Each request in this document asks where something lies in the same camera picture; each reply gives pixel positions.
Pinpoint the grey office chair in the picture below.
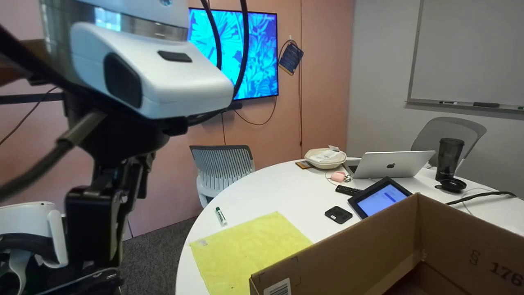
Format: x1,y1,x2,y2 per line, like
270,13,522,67
188,142,257,209
411,114,489,168

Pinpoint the wall television screen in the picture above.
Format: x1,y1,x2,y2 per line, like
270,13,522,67
187,6,280,103

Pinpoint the white bowl-shaped object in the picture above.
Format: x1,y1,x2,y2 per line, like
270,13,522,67
303,144,349,172

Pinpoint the black wall-mounted device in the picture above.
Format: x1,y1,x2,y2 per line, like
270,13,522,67
278,41,306,75

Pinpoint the black table cable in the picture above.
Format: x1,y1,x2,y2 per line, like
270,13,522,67
444,188,517,208

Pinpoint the white green marker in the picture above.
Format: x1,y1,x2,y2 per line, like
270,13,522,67
214,205,229,227

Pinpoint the black round puck device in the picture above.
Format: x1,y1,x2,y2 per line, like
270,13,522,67
434,175,468,195

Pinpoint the white VR headset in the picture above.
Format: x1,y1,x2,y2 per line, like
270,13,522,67
0,200,70,295

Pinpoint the yellow cloth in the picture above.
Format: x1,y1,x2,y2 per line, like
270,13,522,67
188,211,314,295

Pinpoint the brown cardboard box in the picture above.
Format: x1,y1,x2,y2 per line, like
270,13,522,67
247,191,524,295

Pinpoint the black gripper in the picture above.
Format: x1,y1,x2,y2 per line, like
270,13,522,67
64,152,157,275

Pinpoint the black tablet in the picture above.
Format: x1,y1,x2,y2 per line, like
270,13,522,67
347,175,414,221

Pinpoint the silver laptop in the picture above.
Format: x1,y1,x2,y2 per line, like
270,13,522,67
344,149,437,182

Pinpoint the black horizontal stand rod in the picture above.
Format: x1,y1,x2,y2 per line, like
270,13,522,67
0,90,69,106

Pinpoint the black smartphone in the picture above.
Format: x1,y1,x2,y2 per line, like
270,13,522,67
322,205,355,226

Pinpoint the black cylindrical cup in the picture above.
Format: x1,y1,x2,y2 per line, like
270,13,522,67
434,136,467,185

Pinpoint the thin wall cable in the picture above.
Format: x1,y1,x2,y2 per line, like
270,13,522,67
293,37,306,160

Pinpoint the black remote control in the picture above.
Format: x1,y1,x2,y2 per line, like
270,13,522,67
334,183,365,198

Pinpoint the black equipment case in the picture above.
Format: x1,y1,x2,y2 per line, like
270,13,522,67
21,260,124,295

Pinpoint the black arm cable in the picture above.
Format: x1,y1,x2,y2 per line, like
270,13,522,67
198,0,252,111

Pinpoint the whiteboard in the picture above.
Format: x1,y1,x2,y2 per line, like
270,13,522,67
404,0,524,121

